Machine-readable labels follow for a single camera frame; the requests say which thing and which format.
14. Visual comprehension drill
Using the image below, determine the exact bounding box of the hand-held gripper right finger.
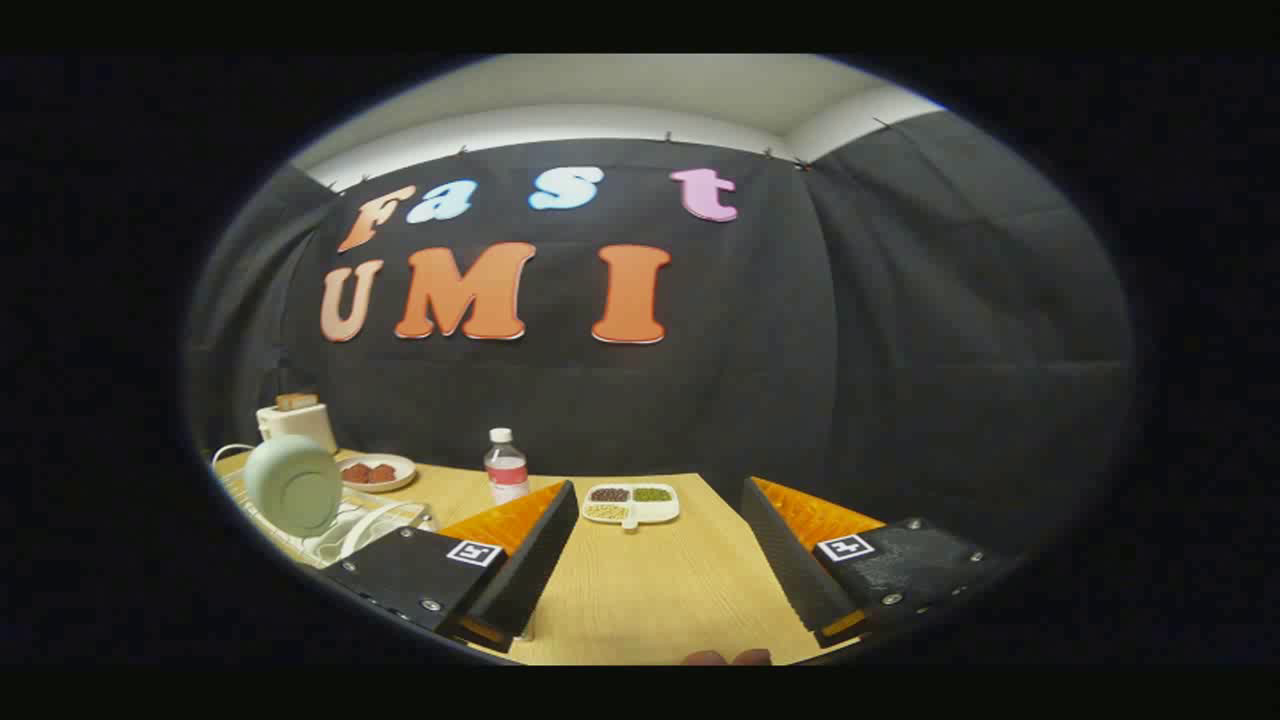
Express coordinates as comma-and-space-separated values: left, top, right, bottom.
740, 476, 1021, 649

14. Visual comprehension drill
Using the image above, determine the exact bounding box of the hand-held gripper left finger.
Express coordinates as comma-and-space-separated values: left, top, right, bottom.
318, 480, 581, 656

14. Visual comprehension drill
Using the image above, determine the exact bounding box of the white wire dish rack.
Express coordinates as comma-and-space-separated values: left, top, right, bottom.
215, 462, 439, 571

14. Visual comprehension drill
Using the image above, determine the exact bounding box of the pale green plate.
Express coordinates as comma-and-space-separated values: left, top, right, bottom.
244, 434, 343, 538

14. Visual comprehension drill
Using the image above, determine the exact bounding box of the white divided dish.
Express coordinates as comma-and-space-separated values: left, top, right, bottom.
582, 484, 681, 531

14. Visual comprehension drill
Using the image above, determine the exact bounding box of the small white plate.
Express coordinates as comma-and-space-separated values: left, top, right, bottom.
338, 454, 418, 493

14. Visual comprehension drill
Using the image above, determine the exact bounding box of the clear plastic water bottle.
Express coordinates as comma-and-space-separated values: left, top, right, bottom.
484, 428, 530, 505

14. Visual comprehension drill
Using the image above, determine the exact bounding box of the black backdrop cloth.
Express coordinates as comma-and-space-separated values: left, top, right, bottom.
185, 110, 1136, 561

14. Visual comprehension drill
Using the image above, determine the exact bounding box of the white toaster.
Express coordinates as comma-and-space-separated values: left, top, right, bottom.
256, 402, 339, 456

